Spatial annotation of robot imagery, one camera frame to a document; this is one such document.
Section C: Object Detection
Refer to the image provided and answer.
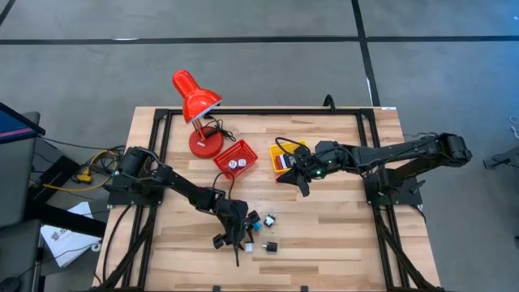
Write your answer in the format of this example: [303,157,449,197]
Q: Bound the black lamp cable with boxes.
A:
[202,116,237,143]

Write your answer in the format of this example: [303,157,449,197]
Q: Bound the white paper sheet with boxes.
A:
[39,201,102,268]

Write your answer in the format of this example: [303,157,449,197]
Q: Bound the red plastic basket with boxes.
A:
[212,139,260,179]

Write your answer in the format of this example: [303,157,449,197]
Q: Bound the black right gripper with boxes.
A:
[277,141,340,199]

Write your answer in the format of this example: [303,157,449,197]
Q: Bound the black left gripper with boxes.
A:
[212,197,261,268]

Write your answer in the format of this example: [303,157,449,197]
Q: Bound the black floor stand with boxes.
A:
[24,156,109,238]

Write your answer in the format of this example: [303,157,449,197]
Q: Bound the grey cabinet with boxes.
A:
[0,111,41,228]

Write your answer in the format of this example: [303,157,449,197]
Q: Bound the red desk lamp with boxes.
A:
[172,69,225,159]

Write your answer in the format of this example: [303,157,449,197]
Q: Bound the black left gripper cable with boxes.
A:
[211,170,237,202]

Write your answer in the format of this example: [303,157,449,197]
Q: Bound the black aluminium table frame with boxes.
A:
[92,105,447,292]

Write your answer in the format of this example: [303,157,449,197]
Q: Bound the grey floor object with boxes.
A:
[482,145,519,171]

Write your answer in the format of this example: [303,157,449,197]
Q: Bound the blue screen monitor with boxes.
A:
[0,101,46,146]

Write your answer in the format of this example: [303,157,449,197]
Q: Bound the yellow plastic basket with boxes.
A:
[268,140,307,174]

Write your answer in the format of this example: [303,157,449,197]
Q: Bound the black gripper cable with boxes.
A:
[211,170,237,202]
[274,136,313,157]

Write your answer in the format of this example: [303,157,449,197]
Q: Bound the yellow cable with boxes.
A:
[42,149,121,194]

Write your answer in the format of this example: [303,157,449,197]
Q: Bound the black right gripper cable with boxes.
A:
[274,136,313,157]

